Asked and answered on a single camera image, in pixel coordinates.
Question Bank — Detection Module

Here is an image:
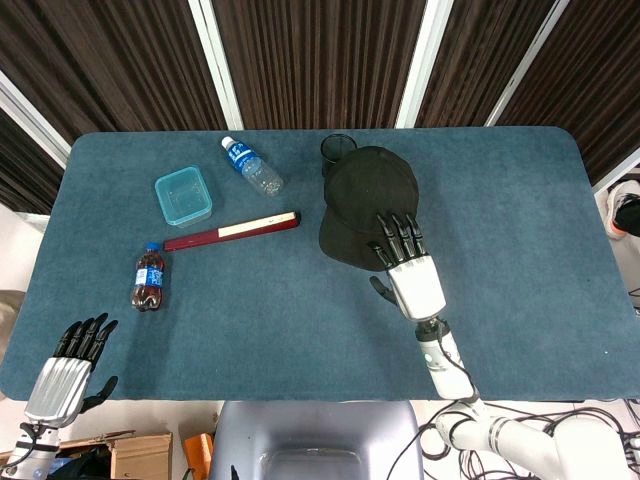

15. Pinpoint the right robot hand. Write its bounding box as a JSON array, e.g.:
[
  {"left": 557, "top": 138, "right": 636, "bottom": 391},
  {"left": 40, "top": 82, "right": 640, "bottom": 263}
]
[{"left": 366, "top": 212, "right": 447, "bottom": 321}]

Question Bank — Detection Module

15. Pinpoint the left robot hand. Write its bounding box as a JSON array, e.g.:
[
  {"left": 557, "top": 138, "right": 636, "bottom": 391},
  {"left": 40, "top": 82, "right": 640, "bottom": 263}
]
[{"left": 22, "top": 312, "right": 120, "bottom": 429}]

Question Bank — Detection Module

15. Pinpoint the black baseball cap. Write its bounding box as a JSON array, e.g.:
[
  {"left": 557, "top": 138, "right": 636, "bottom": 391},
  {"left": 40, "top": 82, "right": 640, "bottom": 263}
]
[{"left": 318, "top": 145, "right": 420, "bottom": 272}]

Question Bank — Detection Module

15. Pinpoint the blue table mat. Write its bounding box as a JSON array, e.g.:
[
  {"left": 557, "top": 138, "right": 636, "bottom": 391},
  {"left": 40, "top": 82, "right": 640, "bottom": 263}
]
[{"left": 0, "top": 126, "right": 640, "bottom": 402}]

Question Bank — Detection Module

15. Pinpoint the brown cardboard box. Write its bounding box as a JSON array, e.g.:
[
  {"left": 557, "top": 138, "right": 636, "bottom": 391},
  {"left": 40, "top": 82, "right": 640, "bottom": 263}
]
[{"left": 57, "top": 429, "right": 174, "bottom": 480}]

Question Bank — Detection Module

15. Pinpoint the cola bottle blue label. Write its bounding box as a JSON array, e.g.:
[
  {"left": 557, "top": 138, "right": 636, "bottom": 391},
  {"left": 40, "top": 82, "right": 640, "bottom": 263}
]
[{"left": 130, "top": 242, "right": 168, "bottom": 313}]

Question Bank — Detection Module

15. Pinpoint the black cylindrical cup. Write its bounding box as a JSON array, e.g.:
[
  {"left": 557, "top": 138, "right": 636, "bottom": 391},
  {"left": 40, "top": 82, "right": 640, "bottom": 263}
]
[{"left": 320, "top": 132, "right": 359, "bottom": 177}]

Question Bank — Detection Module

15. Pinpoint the orange object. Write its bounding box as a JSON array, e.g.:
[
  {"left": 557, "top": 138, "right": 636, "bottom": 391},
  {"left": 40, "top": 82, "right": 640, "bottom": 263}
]
[{"left": 182, "top": 432, "right": 215, "bottom": 480}]

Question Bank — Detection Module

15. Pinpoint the dark red folding fan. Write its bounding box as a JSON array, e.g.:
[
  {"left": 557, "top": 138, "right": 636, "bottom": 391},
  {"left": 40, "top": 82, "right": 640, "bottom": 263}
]
[{"left": 163, "top": 211, "right": 302, "bottom": 253}]

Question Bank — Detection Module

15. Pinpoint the grey robot torso base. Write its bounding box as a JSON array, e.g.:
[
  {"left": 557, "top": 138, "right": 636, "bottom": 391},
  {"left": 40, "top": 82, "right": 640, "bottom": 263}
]
[{"left": 208, "top": 400, "right": 425, "bottom": 480}]

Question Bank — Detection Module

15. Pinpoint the clear water bottle blue label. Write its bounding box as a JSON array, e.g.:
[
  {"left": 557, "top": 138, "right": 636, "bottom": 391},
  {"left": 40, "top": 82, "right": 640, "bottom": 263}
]
[{"left": 221, "top": 135, "right": 285, "bottom": 198}]

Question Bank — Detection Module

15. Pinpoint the white sneaker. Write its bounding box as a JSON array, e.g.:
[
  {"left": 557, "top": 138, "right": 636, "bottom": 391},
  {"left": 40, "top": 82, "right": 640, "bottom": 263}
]
[{"left": 603, "top": 179, "right": 640, "bottom": 240}]

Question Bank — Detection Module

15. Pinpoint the teal plastic container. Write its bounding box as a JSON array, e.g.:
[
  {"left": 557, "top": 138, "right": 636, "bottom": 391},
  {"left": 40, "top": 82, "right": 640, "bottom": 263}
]
[{"left": 154, "top": 166, "right": 214, "bottom": 227}]

